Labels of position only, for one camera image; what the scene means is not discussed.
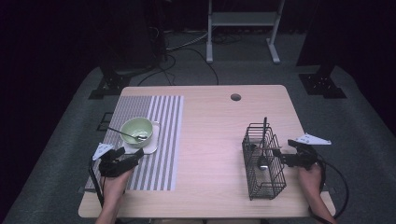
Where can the metal spoon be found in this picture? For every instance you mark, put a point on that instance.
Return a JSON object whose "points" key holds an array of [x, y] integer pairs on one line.
{"points": [[141, 137]]}

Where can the person's left hand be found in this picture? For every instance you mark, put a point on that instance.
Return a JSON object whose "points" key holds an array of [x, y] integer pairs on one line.
{"points": [[114, 189]]}

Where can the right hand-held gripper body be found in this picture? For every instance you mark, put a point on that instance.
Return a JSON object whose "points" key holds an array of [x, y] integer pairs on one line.
{"points": [[308, 157]]}

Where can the person's right hand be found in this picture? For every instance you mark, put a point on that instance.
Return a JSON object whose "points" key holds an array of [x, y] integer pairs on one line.
{"points": [[311, 182]]}

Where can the green bowl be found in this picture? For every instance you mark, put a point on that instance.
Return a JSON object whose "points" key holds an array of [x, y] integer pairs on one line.
{"points": [[137, 126]]}

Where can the striped placemat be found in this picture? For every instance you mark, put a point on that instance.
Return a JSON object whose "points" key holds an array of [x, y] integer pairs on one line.
{"points": [[168, 124]]}

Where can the floor socket cover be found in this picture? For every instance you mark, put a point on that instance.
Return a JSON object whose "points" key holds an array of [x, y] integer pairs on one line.
{"points": [[105, 122]]}

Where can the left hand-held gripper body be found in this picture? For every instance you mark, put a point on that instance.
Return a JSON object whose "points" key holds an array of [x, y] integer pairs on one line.
{"points": [[116, 166]]}

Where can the black stand base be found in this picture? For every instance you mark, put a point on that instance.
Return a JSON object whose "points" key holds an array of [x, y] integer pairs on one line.
{"points": [[109, 86], [322, 85]]}

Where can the white square plate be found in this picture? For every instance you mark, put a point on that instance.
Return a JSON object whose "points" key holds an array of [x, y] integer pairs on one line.
{"points": [[152, 146]]}

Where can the white metal stand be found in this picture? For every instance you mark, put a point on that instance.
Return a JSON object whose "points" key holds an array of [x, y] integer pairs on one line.
{"points": [[244, 18]]}

